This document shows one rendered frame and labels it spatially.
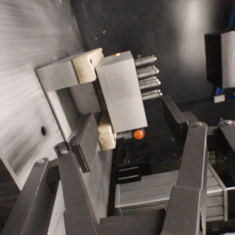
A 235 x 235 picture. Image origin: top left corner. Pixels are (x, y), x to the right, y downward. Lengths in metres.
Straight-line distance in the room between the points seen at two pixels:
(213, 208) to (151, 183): 0.14
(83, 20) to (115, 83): 0.34
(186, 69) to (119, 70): 0.37
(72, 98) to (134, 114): 0.12
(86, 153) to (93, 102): 0.17
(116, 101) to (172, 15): 0.36
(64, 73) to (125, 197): 0.31
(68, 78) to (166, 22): 0.38
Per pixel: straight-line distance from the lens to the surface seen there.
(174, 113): 0.16
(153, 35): 0.55
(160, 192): 0.44
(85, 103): 0.33
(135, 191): 0.45
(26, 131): 0.20
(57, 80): 0.24
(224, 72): 0.34
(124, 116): 0.26
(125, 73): 0.24
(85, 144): 0.17
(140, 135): 0.36
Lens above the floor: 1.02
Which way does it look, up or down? 7 degrees down
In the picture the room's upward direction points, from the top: 78 degrees clockwise
